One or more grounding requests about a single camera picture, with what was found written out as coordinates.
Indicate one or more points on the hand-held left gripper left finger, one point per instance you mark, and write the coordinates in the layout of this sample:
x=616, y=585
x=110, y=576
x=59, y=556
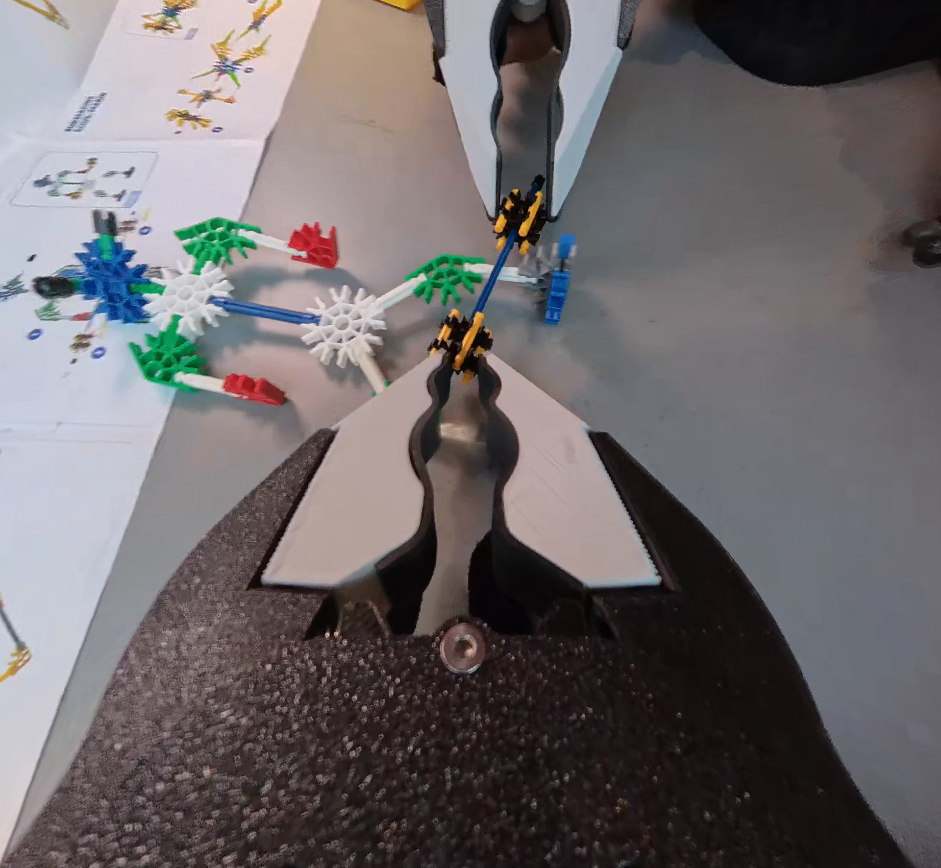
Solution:
x=345, y=508

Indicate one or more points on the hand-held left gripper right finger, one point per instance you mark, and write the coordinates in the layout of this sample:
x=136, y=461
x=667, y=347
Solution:
x=581, y=515

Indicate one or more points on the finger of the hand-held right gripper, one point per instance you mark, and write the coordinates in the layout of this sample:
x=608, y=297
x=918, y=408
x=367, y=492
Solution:
x=467, y=16
x=595, y=16

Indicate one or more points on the black orange toy wheel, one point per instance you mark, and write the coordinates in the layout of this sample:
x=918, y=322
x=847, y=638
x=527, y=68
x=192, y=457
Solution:
x=448, y=335
x=514, y=214

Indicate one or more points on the thin blue toy rod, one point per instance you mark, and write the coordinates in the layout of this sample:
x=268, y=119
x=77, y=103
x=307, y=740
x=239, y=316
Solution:
x=494, y=276

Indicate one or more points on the person's right hand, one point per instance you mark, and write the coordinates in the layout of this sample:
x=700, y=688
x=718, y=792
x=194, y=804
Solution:
x=526, y=45

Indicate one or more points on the multicoloured construction toy model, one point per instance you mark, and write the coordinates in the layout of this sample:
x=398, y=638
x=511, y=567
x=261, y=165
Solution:
x=342, y=324

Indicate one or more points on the person's right leg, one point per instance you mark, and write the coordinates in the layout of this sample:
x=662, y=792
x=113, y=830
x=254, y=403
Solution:
x=809, y=38

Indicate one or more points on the white instruction sheet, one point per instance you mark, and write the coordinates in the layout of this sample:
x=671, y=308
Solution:
x=73, y=478

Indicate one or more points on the dark grey round object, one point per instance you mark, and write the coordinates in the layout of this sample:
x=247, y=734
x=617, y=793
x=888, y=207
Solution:
x=925, y=243

